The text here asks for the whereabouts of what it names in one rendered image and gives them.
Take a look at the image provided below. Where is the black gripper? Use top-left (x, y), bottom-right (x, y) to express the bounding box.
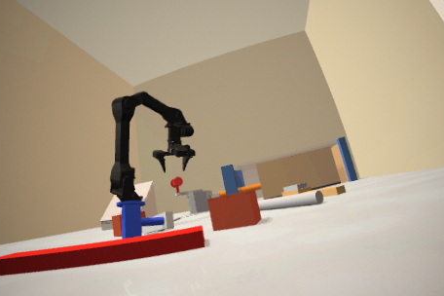
top-left (153, 138), bottom-right (196, 173)

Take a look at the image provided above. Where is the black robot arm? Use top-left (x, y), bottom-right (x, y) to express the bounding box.
top-left (110, 92), bottom-right (194, 202)

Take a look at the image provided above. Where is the grey metal cylinder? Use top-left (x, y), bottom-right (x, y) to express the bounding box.
top-left (257, 191), bottom-right (324, 210)

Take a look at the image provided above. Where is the red flat bar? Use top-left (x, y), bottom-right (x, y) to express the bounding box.
top-left (0, 226), bottom-right (204, 276)

